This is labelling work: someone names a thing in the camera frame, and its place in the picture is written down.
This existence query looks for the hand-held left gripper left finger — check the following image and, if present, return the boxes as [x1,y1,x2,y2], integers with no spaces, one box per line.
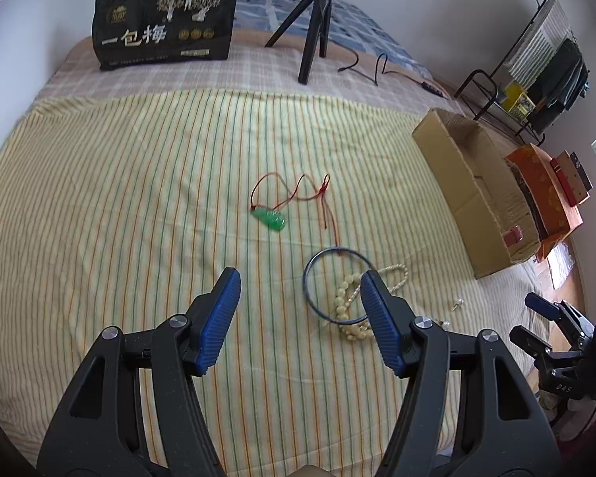
[36,267,242,477]

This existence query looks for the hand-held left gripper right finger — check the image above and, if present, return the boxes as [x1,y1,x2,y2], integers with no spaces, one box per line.
[359,268,562,477]

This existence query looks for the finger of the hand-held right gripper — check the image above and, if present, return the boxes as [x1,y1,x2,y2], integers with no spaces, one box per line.
[524,291,593,345]
[509,325,558,373]

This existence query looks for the cream bead bracelet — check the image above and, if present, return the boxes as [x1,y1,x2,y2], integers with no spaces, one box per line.
[334,274,374,343]

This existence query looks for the small pearl necklace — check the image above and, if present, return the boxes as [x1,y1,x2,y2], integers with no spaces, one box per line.
[377,264,409,304]

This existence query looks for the blue bangle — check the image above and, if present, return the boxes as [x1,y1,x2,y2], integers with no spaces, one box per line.
[302,247,378,323]

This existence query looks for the green pendant red cord necklace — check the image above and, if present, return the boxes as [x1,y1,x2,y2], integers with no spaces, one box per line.
[251,173,341,255]

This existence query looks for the cardboard box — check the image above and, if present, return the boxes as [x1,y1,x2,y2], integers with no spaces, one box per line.
[411,108,547,279]

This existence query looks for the orange cloth covered table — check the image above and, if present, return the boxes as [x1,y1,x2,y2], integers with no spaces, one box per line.
[505,143,585,263]

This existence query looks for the red and tan gift box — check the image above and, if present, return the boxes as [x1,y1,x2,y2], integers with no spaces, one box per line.
[550,149,593,206]

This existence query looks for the striped yellow bedsheet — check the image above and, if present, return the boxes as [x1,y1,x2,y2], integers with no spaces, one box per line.
[0,87,552,477]

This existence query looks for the yellow crate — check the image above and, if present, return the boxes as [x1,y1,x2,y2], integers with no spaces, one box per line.
[501,81,535,121]

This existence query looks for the dark hanging clothes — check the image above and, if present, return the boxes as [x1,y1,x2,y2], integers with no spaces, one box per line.
[528,38,590,133]

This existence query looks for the black clothes rack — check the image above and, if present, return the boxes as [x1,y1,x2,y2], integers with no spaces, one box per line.
[453,0,590,148]

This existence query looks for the checked beige blanket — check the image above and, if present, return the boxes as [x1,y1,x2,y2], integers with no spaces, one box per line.
[45,34,466,116]

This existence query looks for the striped towel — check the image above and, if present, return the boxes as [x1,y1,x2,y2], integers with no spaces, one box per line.
[507,0,573,91]

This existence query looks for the black tripod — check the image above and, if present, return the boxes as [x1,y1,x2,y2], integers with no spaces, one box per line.
[265,0,339,84]

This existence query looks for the black snack bag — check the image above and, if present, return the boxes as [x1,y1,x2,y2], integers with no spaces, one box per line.
[95,0,240,71]

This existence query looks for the black cable with controller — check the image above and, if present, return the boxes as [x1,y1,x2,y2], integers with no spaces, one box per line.
[338,52,449,97]

